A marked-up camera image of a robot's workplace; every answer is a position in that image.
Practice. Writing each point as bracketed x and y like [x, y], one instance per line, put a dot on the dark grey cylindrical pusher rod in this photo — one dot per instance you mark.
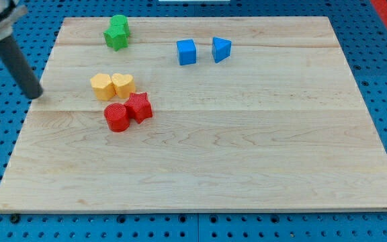
[17, 65]

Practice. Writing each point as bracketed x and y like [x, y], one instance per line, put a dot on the yellow hexagon block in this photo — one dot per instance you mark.
[102, 86]

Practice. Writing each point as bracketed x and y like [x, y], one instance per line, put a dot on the yellow heart block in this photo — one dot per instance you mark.
[124, 85]

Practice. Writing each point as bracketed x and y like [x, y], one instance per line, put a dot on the green star block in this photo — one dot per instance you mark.
[116, 38]

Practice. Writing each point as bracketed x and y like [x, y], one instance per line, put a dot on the green cylinder block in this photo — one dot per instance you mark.
[120, 22]

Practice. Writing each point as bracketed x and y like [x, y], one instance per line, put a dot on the red cylinder block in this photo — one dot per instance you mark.
[116, 117]

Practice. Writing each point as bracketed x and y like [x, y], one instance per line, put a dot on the red star block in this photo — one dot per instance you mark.
[138, 107]

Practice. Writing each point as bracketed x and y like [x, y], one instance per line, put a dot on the blue cube block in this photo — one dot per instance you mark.
[186, 50]

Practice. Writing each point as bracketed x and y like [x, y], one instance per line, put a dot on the blue triangle block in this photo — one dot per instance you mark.
[221, 49]

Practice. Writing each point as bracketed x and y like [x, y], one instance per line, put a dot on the wooden board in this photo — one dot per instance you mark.
[278, 126]

